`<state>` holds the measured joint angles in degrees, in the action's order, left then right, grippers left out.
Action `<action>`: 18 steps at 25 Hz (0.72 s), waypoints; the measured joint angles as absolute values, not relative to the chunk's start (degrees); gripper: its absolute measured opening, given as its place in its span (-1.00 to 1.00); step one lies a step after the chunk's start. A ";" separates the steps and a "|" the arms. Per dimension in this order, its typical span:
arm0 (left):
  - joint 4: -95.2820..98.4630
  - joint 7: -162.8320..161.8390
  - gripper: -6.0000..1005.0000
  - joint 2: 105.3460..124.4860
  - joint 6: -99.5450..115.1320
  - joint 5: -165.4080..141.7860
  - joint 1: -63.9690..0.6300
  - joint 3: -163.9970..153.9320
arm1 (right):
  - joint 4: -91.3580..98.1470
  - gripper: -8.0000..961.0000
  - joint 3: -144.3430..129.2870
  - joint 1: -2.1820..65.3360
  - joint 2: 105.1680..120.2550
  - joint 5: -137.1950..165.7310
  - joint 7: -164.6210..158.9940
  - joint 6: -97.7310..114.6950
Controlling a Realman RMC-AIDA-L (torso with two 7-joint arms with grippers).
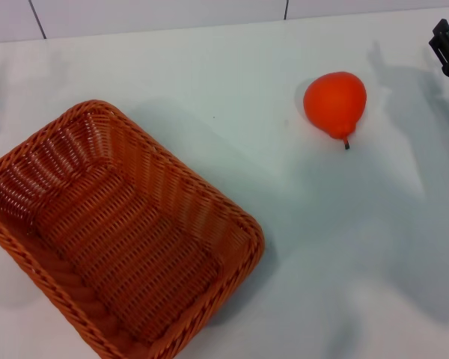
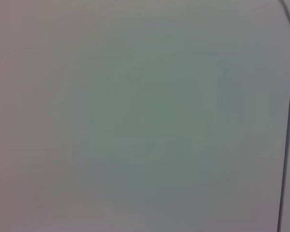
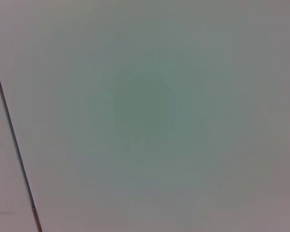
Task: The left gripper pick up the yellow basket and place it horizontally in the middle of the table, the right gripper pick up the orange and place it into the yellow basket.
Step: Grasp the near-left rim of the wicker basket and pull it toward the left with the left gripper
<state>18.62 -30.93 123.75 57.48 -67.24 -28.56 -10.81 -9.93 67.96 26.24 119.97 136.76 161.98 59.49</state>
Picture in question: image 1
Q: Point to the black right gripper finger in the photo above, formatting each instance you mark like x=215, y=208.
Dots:
x=443, y=43

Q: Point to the orange pear with stem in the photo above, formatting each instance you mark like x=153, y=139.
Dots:
x=333, y=102

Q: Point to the orange woven wicker basket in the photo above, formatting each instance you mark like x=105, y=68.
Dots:
x=127, y=239

